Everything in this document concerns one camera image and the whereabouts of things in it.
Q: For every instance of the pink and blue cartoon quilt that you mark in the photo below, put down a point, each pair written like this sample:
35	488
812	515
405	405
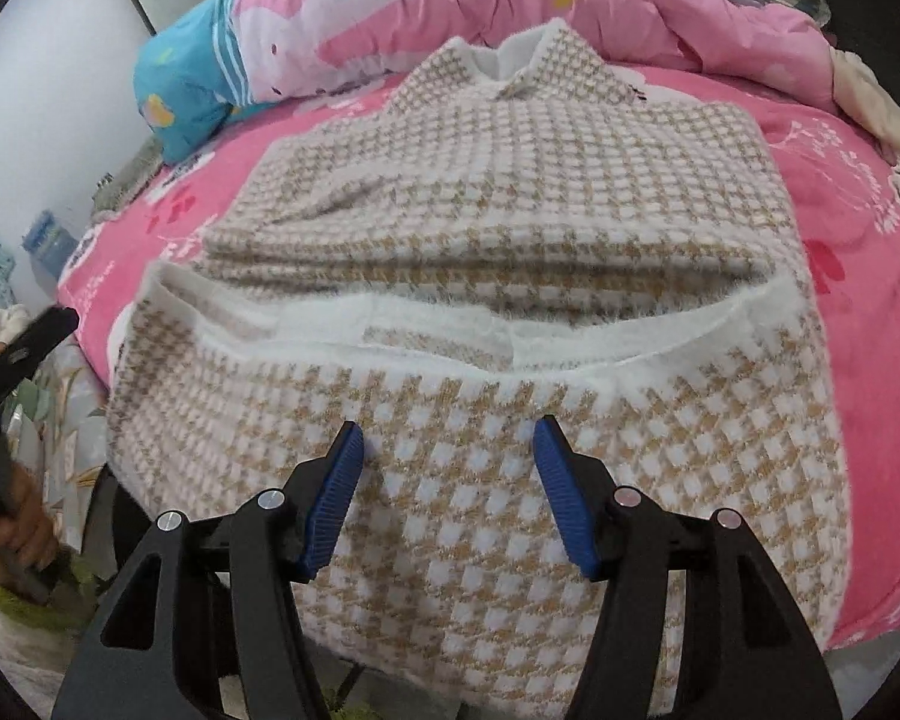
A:
495	7

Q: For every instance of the beige garment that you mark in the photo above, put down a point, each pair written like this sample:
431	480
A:
870	105

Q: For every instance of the person's left hand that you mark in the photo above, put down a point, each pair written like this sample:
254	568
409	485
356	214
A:
30	532

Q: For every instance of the grey floral bed skirt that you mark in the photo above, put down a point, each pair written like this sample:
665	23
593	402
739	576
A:
67	420

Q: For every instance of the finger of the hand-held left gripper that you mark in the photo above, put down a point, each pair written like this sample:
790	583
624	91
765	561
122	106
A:
41	334

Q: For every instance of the beige houndstooth knit coat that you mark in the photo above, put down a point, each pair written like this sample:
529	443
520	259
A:
495	202

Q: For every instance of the blue plastic container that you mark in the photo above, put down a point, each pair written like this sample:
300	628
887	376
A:
49	240

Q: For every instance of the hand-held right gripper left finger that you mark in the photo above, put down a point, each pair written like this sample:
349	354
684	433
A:
334	499

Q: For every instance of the pink floral blanket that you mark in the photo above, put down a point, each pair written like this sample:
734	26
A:
870	360

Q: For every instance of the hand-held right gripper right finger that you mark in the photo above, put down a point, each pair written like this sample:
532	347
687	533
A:
566	499

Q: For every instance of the green patterned cloth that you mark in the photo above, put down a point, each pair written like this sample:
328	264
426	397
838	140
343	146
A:
124	180

